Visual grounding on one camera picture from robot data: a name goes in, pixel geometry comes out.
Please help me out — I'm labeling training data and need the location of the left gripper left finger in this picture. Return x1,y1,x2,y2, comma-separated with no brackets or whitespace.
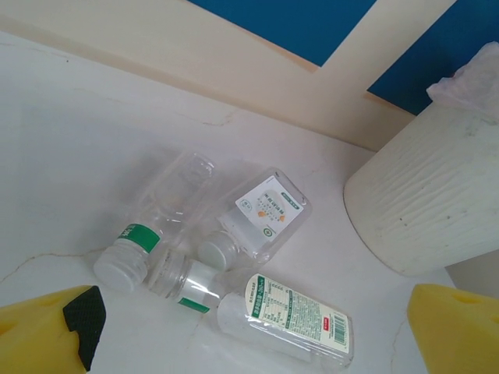
0,284,108,374

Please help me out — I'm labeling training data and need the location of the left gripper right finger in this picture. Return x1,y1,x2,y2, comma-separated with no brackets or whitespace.
406,283,499,374

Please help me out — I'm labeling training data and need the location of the clear bottle green neck band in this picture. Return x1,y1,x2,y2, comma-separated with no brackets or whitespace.
92,150,218,294

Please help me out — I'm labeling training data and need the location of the clear bottle green table label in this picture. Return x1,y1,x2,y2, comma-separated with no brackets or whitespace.
147,249,355,369

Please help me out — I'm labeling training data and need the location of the clear bottle orange print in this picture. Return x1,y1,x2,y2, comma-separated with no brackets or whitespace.
196,167,313,270

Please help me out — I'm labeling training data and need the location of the white ribbed bin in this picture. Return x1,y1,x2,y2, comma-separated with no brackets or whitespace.
342,103,499,277

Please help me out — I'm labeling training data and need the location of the translucent plastic bin liner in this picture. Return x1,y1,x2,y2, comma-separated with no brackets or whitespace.
426,41,499,116

